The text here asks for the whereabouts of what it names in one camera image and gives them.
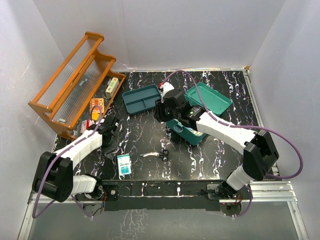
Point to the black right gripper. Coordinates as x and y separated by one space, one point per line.
159 114

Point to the small clear zip bag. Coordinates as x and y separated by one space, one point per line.
111 152

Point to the alcohol wipes plastic bag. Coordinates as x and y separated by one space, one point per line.
197 133

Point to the teal white sachet packet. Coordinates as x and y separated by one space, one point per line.
124 164

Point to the dark teal divided tray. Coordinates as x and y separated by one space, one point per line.
141 99

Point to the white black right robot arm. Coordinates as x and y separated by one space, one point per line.
258 149

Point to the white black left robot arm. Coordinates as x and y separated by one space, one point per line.
54 176

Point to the red white small packet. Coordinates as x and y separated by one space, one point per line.
87 125

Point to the orange snack packet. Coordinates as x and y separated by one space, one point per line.
96 107

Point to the yellow white small box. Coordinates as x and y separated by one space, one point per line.
112 87

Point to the orange wooden shelf rack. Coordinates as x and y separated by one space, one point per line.
68 92

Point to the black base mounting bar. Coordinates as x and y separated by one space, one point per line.
116 195

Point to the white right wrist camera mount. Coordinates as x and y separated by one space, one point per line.
165 88

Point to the black handled scissors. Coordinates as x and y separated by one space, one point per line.
163 154

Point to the aluminium frame rail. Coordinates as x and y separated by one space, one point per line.
171 211

